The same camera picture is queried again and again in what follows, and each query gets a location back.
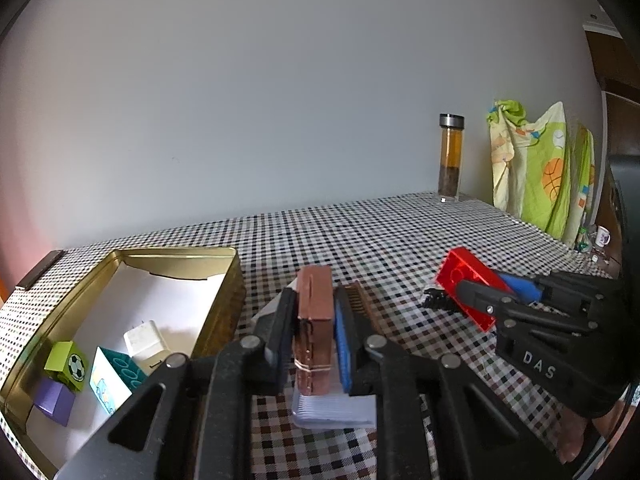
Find black phone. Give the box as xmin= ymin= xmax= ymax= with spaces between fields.
xmin=16 ymin=250 xmax=64 ymax=289

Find glass tea bottle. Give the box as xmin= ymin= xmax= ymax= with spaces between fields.
xmin=437 ymin=113 xmax=466 ymax=204

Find black hair claw clip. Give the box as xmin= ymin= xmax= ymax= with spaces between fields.
xmin=422 ymin=285 xmax=453 ymax=311

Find checked tablecloth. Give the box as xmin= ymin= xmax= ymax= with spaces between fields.
xmin=0 ymin=191 xmax=623 ymax=480

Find green printed cloth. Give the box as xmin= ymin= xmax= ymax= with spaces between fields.
xmin=487 ymin=100 xmax=597 ymax=243

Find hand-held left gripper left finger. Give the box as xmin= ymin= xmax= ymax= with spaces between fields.
xmin=60 ymin=287 xmax=298 ymax=480

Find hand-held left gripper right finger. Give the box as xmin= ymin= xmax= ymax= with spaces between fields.
xmin=334 ymin=285 xmax=566 ymax=480

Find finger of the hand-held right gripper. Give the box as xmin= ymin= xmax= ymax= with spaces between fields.
xmin=457 ymin=280 xmax=592 ymax=336
xmin=492 ymin=270 xmax=601 ymax=307

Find person's right hand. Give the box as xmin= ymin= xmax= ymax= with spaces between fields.
xmin=557 ymin=402 xmax=601 ymax=466

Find red toy block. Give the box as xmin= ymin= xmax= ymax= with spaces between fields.
xmin=435 ymin=247 xmax=516 ymax=333

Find blue printed toy block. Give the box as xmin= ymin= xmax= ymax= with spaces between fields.
xmin=89 ymin=346 xmax=151 ymax=417

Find gold tin box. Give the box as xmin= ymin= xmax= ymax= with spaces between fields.
xmin=0 ymin=246 xmax=247 ymax=478

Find brown wooden comb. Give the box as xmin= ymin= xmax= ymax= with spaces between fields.
xmin=342 ymin=282 xmax=377 ymax=336

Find green block with football print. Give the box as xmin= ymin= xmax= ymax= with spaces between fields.
xmin=44 ymin=341 xmax=90 ymax=392

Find purple block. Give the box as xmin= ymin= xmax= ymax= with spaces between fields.
xmin=32 ymin=376 xmax=77 ymax=427

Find wooden wardrobe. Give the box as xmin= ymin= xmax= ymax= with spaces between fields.
xmin=582 ymin=22 xmax=631 ymax=281

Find white charger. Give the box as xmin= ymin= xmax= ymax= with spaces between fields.
xmin=123 ymin=321 xmax=171 ymax=362

